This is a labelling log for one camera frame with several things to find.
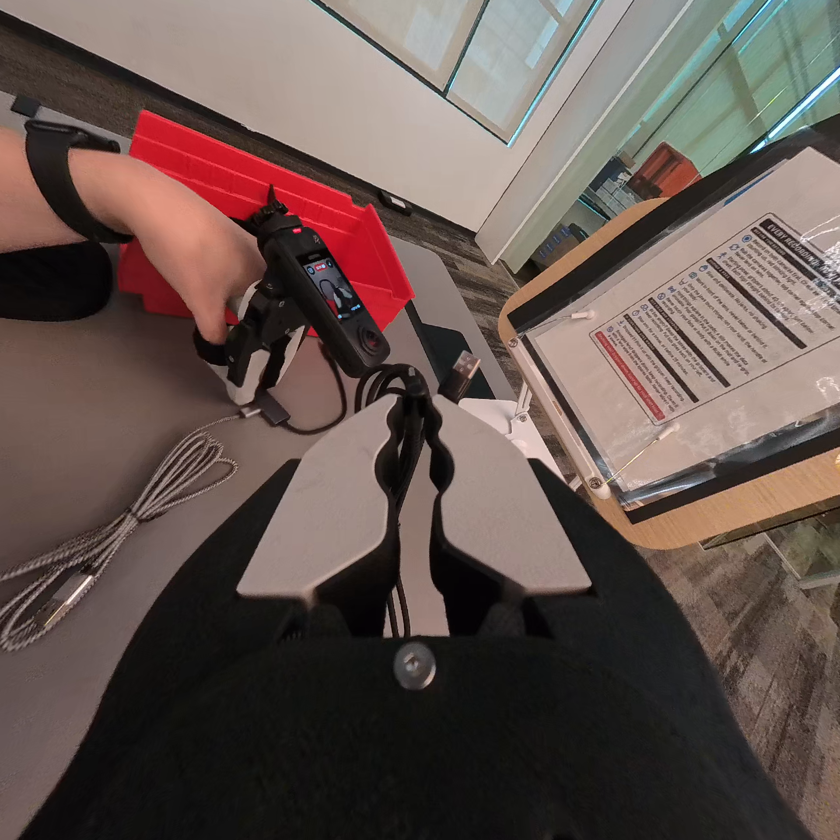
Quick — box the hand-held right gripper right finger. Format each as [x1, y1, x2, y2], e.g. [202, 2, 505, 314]
[427, 394, 593, 601]

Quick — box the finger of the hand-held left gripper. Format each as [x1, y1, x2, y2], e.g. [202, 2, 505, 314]
[223, 357, 269, 408]
[266, 325, 309, 389]

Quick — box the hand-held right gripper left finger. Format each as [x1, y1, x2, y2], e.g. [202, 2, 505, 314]
[235, 394, 403, 603]

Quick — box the grey usb hub with cable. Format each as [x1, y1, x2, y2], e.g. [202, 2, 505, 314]
[238, 341, 347, 435]

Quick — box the black usb cable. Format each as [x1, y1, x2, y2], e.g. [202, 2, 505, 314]
[354, 350, 481, 639]

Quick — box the red plastic bin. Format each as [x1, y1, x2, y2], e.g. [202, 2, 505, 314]
[117, 110, 416, 339]

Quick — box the black white braided usb-c cable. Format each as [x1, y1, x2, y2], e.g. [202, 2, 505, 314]
[0, 407, 253, 652]

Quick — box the person's left hand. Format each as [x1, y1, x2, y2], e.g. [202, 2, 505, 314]
[66, 152, 266, 345]

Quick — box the dark desk mat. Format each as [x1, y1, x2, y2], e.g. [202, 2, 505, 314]
[406, 298, 476, 371]

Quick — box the stack of storage boxes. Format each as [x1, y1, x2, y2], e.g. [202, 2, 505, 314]
[533, 222, 586, 271]

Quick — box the black wrist band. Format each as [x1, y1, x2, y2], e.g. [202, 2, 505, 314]
[24, 120, 137, 245]

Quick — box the orange box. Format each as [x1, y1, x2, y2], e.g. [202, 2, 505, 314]
[631, 141, 698, 198]

